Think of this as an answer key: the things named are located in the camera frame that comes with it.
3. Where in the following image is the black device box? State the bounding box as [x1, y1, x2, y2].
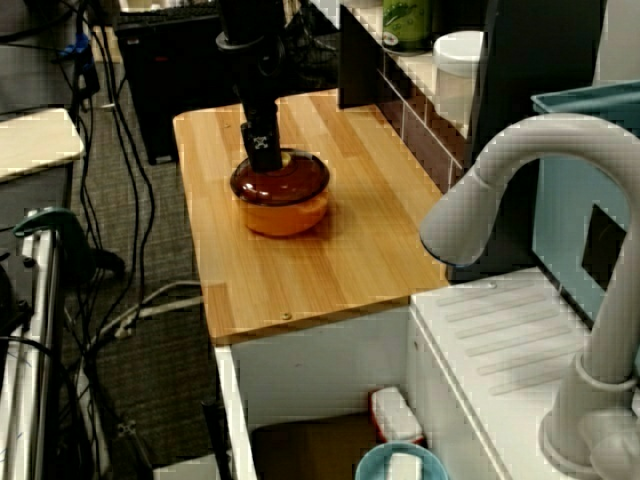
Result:
[0, 262, 32, 335]

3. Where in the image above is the green hand tool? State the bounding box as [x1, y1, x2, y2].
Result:
[12, 207, 126, 279]

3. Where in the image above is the grey toy faucet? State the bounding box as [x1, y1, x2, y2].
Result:
[418, 112, 640, 475]

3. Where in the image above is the black cable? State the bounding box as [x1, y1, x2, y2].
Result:
[92, 27, 156, 306]
[74, 0, 104, 251]

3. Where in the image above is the orange toy pot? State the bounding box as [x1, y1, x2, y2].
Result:
[239, 192, 330, 237]

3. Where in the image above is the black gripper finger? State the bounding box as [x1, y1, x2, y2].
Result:
[241, 121, 285, 174]

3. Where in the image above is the red rimmed white toy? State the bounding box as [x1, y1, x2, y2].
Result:
[368, 385, 427, 447]

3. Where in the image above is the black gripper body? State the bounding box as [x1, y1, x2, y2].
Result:
[232, 47, 288, 127]

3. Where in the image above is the cream white board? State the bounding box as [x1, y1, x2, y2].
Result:
[0, 107, 85, 184]

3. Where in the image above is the aluminium frame rail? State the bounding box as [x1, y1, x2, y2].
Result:
[0, 214, 66, 480]

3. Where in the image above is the brown lid with yellow knob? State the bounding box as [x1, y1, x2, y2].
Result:
[229, 147, 332, 205]

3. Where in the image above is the dark grey upright post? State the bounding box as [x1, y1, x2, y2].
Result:
[446, 0, 607, 282]

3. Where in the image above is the light blue bowl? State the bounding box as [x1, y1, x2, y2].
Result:
[354, 442, 450, 480]

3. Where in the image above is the white toy kitchen unit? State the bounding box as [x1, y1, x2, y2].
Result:
[172, 0, 640, 480]

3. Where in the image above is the grey cable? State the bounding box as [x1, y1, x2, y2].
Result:
[139, 279, 204, 307]
[113, 296, 203, 340]

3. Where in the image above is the black keyboard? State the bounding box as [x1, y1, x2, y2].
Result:
[118, 4, 226, 26]

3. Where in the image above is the green soda can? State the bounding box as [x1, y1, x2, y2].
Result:
[382, 0, 433, 54]

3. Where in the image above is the blue cable connector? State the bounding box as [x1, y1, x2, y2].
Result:
[53, 32, 92, 60]

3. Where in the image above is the white toy in bowl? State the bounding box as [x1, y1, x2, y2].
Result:
[388, 452, 424, 480]

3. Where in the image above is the black shelf side panel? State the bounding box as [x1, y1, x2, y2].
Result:
[338, 3, 386, 110]

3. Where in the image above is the white plastic jar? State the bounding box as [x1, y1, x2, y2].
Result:
[432, 30, 487, 125]

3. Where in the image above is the teal plastic bin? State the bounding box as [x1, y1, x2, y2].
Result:
[530, 79, 640, 329]

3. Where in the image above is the black computer case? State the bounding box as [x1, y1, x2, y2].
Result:
[115, 12, 244, 166]

